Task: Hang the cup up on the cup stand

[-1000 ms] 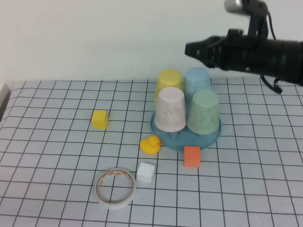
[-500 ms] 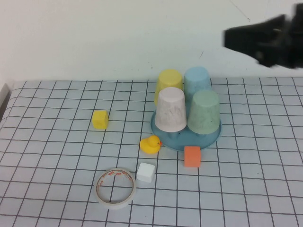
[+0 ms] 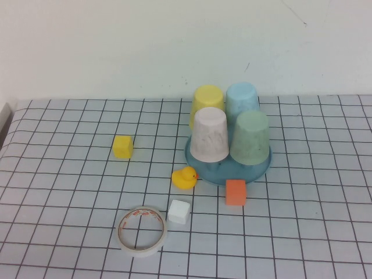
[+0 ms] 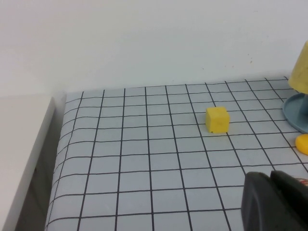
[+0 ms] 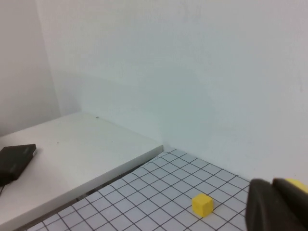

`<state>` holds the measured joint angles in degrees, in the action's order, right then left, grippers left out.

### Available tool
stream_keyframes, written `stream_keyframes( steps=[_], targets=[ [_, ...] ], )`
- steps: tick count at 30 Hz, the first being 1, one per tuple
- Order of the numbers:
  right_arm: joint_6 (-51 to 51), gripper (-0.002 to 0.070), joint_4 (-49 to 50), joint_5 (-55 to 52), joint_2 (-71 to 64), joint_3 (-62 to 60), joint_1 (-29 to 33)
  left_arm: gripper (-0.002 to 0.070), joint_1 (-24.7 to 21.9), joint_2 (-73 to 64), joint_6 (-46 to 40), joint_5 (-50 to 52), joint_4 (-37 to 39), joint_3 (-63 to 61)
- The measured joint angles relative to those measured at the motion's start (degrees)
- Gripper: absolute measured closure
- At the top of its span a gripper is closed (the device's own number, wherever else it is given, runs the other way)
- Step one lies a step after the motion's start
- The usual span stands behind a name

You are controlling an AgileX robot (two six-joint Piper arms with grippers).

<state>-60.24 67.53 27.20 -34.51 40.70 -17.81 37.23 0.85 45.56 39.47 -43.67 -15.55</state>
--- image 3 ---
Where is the green plastic cup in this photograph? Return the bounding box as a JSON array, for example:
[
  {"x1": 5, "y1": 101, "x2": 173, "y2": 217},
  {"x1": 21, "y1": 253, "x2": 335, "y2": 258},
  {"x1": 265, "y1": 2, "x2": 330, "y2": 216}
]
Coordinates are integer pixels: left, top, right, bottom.
[{"x1": 229, "y1": 110, "x2": 270, "y2": 166}]

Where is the pale pink plastic cup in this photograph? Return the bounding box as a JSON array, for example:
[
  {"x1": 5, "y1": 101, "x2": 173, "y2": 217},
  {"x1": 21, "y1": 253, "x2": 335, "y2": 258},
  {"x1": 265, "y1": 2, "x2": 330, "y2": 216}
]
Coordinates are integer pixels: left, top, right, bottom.
[{"x1": 189, "y1": 106, "x2": 230, "y2": 163}]

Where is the yellow plastic cup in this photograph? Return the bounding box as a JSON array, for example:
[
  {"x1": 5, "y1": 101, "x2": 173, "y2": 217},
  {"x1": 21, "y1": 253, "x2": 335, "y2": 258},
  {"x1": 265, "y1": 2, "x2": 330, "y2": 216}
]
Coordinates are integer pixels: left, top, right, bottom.
[{"x1": 189, "y1": 84, "x2": 226, "y2": 130}]

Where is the blue cup stand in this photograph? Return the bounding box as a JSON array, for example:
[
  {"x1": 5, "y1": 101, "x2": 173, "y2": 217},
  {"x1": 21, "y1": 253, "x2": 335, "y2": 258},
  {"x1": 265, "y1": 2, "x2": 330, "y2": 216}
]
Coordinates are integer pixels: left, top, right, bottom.
[{"x1": 184, "y1": 132, "x2": 274, "y2": 185}]

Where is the light blue plastic cup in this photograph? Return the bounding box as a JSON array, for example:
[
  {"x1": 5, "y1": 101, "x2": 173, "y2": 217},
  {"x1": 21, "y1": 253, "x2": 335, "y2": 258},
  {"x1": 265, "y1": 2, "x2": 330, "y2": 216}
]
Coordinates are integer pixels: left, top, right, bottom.
[{"x1": 226, "y1": 82, "x2": 260, "y2": 128}]

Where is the yellow rubber duck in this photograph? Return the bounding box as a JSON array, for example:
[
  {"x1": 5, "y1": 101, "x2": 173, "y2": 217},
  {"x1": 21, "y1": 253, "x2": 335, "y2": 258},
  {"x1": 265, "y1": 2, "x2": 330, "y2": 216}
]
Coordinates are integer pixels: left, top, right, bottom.
[{"x1": 171, "y1": 166, "x2": 200, "y2": 191}]

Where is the yellow cube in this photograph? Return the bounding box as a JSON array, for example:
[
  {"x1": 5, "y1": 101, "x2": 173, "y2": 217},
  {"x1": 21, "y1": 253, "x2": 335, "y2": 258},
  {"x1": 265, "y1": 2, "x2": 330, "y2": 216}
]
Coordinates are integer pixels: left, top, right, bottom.
[{"x1": 112, "y1": 135, "x2": 134, "y2": 159}]

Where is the white cube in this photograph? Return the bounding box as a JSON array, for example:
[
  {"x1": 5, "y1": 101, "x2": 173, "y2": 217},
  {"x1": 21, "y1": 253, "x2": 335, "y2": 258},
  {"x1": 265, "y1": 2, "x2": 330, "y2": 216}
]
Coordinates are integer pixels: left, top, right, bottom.
[{"x1": 167, "y1": 199, "x2": 191, "y2": 225}]

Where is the orange cube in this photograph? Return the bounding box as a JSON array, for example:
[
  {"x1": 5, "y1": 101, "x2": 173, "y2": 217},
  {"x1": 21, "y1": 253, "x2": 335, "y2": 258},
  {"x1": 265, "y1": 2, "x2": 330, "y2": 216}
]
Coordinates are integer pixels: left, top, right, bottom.
[{"x1": 226, "y1": 179, "x2": 248, "y2": 207}]

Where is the white tape roll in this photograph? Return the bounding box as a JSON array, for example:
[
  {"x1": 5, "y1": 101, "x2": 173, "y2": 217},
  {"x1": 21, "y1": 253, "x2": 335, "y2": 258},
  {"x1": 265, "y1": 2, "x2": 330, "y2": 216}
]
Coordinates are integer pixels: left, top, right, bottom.
[{"x1": 117, "y1": 206, "x2": 169, "y2": 257}]

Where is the grey checkered tablecloth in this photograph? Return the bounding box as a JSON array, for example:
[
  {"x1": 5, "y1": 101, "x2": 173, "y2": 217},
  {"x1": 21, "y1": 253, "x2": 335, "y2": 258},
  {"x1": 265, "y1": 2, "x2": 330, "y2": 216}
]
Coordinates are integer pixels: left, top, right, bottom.
[{"x1": 0, "y1": 94, "x2": 372, "y2": 279}]

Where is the grey table side rail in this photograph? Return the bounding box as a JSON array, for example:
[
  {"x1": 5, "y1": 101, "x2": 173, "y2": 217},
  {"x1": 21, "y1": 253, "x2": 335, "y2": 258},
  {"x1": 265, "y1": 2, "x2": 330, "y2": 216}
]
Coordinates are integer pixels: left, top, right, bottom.
[{"x1": 0, "y1": 103, "x2": 14, "y2": 146}]

